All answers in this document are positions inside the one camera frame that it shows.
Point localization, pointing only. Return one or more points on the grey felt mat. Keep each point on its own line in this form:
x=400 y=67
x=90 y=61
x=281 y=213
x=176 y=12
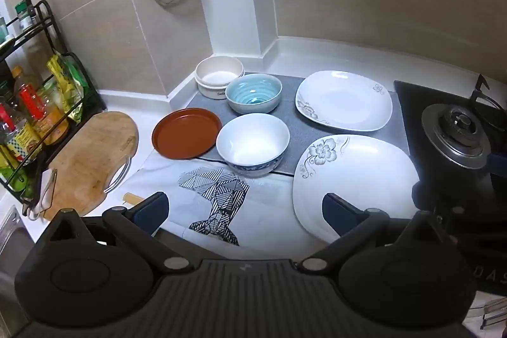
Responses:
x=293 y=124

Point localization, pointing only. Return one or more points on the metal gas burner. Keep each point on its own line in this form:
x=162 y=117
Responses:
x=455 y=136

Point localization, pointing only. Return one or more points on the yellow seasoning packet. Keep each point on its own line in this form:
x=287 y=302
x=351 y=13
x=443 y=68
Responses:
x=58 y=78

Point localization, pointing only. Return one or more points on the white cloth geometric black print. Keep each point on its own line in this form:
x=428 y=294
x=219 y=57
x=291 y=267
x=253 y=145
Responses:
x=261 y=203

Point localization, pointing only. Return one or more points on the black glass gas stove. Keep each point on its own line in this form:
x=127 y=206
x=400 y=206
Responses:
x=412 y=100

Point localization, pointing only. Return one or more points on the cream straight-sided bowl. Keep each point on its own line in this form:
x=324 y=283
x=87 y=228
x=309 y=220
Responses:
x=218 y=78

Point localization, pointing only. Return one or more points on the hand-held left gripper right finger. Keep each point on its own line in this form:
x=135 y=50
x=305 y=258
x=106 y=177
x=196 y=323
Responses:
x=338 y=213

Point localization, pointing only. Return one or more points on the brown round plate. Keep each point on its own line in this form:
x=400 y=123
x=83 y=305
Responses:
x=184 y=132

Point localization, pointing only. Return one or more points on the white square floral plate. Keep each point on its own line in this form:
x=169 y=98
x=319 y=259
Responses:
x=356 y=179
x=344 y=104

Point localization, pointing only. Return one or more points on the wooden cutting board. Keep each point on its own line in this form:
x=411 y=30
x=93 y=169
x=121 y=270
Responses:
x=91 y=160

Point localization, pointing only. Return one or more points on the black pan support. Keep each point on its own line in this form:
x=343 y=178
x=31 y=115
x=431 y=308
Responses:
x=481 y=88

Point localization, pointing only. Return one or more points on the green seasoning packet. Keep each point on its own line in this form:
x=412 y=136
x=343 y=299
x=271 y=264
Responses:
x=78 y=82

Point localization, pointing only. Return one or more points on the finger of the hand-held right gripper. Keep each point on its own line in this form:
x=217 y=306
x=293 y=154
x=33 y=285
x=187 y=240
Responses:
x=426 y=195
x=500 y=163

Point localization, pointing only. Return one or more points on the orange label sauce bottle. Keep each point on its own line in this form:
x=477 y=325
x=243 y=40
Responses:
x=47 y=120

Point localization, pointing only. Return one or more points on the light blue ribbed bowl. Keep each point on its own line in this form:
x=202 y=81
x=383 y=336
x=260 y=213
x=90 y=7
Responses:
x=253 y=92

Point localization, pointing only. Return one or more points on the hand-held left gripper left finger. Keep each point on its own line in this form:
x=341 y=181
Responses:
x=152 y=209

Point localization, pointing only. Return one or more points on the green cap seasoning bottle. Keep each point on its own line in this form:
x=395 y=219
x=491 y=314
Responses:
x=24 y=15

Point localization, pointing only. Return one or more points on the white bowl blue patterned rim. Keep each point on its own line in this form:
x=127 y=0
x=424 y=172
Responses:
x=253 y=148

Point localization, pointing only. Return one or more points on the stainless steel sink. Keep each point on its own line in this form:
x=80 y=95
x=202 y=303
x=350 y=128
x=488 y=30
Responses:
x=12 y=243

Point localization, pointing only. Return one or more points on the red cap checkered label bottle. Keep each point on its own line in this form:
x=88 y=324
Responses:
x=19 y=140

